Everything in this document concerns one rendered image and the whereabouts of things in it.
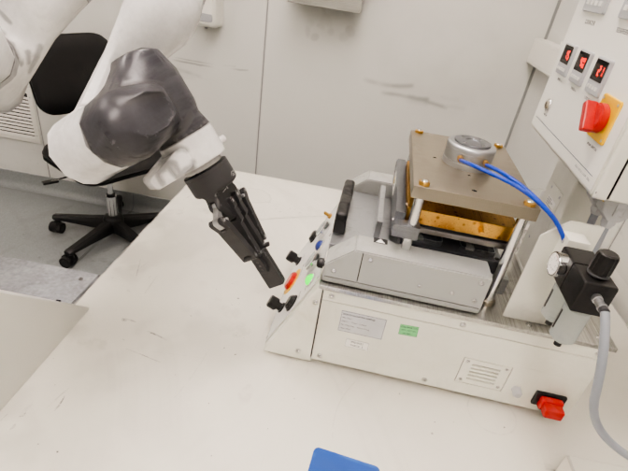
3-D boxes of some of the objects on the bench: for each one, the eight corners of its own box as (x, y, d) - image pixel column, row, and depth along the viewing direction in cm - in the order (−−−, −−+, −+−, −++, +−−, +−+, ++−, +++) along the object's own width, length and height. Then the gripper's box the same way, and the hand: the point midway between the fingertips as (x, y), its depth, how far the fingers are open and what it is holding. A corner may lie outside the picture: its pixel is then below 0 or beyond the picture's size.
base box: (520, 299, 106) (549, 238, 97) (570, 439, 74) (621, 367, 65) (300, 252, 110) (308, 190, 101) (257, 366, 78) (264, 290, 69)
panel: (298, 255, 108) (342, 200, 99) (265, 342, 83) (320, 278, 73) (291, 250, 108) (335, 194, 98) (256, 337, 82) (310, 272, 73)
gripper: (207, 172, 63) (288, 300, 72) (235, 144, 74) (302, 257, 83) (166, 192, 66) (249, 313, 75) (200, 161, 77) (268, 270, 86)
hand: (267, 268), depth 78 cm, fingers closed
